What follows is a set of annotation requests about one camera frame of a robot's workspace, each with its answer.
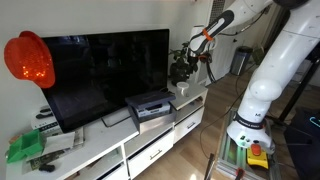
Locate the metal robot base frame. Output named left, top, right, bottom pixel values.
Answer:
left=214, top=106, right=282, bottom=180

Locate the grey device in box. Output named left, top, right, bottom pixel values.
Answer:
left=134, top=102, right=173, bottom=120

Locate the small white cabinet drawer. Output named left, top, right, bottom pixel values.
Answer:
left=173, top=106, right=205, bottom=145

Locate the white jar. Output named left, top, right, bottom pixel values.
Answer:
left=177, top=86, right=190, bottom=98

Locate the grey trash can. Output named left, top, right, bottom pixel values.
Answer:
left=229, top=45, right=254, bottom=77

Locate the yellow emergency stop box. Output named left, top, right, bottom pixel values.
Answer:
left=246, top=141, right=270, bottom=170

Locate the open blue grey cardboard box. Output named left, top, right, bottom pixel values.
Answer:
left=124, top=90, right=178, bottom=135

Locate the white TV cabinet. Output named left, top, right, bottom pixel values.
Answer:
left=4, top=79, right=209, bottom=180

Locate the black floor cable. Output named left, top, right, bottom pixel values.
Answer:
left=199, top=63, right=249, bottom=162

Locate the printed magazine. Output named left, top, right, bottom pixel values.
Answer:
left=21, top=126, right=85, bottom=175

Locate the green plastic box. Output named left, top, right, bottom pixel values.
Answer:
left=5, top=129, right=46, bottom=164

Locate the large white cabinet drawer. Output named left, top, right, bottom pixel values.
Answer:
left=127, top=129, right=176, bottom=180

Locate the black tripod stand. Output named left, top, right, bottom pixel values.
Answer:
left=277, top=54, right=320, bottom=124

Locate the black flat screen television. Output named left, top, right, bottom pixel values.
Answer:
left=39, top=28, right=171, bottom=134

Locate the dark stick handle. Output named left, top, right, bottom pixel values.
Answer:
left=203, top=152, right=216, bottom=180

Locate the small black object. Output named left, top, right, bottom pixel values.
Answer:
left=37, top=163, right=56, bottom=174

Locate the green potted plant black pot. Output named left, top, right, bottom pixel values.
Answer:
left=167, top=41, right=201, bottom=86

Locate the white router box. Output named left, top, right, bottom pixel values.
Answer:
left=30, top=104, right=62, bottom=136

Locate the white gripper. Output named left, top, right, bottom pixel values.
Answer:
left=187, top=32, right=210, bottom=67

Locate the black case with blue light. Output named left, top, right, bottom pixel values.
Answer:
left=283, top=106, right=320, bottom=180

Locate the red handled tool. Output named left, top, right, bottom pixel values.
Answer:
left=233, top=167, right=246, bottom=180

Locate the white paper envelope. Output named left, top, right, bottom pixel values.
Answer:
left=41, top=130, right=77, bottom=156

